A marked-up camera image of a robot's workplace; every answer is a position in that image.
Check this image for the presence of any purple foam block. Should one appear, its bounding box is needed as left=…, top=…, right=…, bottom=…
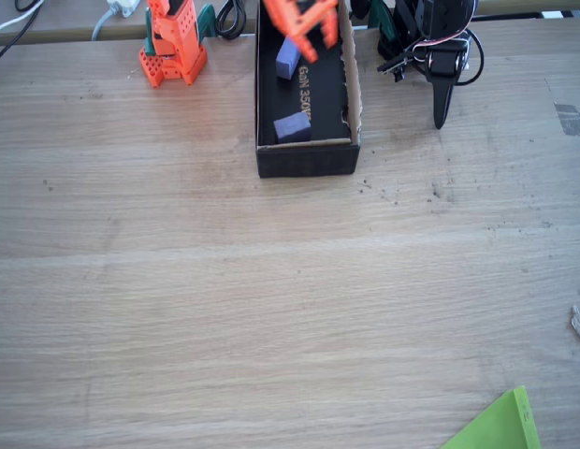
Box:
left=273, top=111, right=312, bottom=144
left=275, top=36, right=304, bottom=80

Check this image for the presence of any black cardboard box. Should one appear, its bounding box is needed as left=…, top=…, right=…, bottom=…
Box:
left=254, top=0, right=364, bottom=180

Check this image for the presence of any white power adapter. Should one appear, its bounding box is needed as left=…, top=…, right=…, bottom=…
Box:
left=106, top=0, right=142, bottom=19

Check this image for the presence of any green paper sheet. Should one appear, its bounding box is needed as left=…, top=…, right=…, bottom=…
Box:
left=439, top=384, right=543, bottom=449

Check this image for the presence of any white red servo wire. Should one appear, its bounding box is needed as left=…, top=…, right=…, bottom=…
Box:
left=401, top=28, right=473, bottom=61

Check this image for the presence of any black looped cable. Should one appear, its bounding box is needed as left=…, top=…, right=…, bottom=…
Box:
left=456, top=28, right=486, bottom=89

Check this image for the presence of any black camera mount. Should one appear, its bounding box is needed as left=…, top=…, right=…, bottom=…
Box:
left=376, top=53, right=409, bottom=84

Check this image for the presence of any coiled black cable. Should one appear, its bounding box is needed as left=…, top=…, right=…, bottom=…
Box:
left=214, top=0, right=249, bottom=41

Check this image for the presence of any grey cable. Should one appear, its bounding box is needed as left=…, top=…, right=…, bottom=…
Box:
left=92, top=7, right=116, bottom=42

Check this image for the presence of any thin black cable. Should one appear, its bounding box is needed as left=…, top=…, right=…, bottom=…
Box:
left=0, top=0, right=43, bottom=67

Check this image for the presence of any white cable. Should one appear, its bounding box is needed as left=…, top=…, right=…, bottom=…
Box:
left=0, top=0, right=47, bottom=41

